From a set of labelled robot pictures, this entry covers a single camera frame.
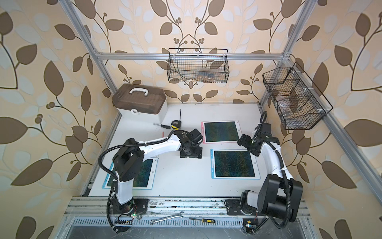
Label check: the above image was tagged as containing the right blue writing tablet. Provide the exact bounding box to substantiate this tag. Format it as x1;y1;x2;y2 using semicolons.
210;149;261;180

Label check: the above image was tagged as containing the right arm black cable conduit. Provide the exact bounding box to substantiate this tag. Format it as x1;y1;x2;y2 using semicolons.
253;111;292;230

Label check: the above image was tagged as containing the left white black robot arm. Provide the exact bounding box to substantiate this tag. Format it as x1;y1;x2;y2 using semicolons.
113;131;203;205

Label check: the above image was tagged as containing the right black wire basket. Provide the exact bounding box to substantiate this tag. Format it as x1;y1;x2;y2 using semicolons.
262;62;333;130

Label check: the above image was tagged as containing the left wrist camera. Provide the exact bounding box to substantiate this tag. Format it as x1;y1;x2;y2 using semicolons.
188;128;204;145

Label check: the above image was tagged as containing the pink writing tablet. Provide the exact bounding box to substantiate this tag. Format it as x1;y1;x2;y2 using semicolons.
202;120;242;143

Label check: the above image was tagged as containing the left blue writing tablet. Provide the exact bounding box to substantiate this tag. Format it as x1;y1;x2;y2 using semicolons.
102;157;159;190

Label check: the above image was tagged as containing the brown lid white toolbox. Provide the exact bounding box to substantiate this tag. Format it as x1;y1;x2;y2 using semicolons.
112;84;168;123

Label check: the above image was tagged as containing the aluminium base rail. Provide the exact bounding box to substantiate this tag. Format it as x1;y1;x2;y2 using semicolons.
64;197;312;228

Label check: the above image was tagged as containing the yellow black handle screwdriver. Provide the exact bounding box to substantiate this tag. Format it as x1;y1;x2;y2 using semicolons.
189;218;216;224

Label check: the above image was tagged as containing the back black wire basket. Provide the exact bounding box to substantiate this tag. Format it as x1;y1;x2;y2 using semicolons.
166;47;230;84

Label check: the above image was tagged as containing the blue writing tablet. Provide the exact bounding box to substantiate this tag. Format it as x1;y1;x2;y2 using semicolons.
102;157;159;190
210;149;261;180

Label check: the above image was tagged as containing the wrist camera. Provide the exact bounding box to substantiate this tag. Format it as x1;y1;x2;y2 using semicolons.
253;111;280;145
188;128;204;145

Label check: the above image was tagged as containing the black wire basket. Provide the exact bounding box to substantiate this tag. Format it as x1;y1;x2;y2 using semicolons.
166;47;230;84
262;62;333;130

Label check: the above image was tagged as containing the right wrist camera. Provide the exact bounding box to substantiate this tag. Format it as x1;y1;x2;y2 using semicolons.
253;111;280;145

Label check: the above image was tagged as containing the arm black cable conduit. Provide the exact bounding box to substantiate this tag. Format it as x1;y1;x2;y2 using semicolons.
97;129;180;180
253;111;292;230

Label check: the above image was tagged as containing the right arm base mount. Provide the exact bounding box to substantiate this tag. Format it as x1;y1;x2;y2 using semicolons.
224;199;269;235

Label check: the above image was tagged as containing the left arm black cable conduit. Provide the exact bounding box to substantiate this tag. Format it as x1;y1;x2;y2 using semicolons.
97;129;180;180

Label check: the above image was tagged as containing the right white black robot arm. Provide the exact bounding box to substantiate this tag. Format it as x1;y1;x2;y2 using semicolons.
237;134;303;229

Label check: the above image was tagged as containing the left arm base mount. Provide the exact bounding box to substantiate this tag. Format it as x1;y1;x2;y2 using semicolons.
106;196;149;234

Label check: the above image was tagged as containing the silver wrench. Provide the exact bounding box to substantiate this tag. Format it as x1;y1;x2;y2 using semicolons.
150;211;184;225

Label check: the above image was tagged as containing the yellow black tape measure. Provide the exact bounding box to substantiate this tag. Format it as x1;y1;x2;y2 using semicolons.
171;110;182;130

